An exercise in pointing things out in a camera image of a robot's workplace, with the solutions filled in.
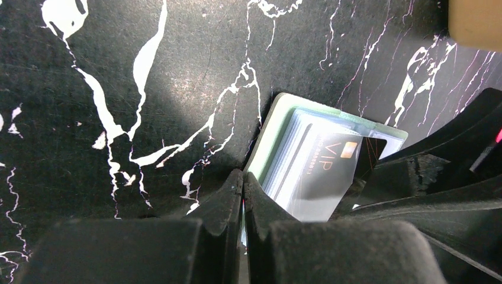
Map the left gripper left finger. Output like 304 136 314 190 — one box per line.
15 169 244 283

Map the tan oval tray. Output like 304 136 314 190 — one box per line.
448 0 501 52

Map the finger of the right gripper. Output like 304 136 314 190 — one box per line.
339 88 501 280

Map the mint green card holder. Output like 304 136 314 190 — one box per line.
245 93 408 222

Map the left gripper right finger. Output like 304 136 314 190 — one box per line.
243 173 446 283

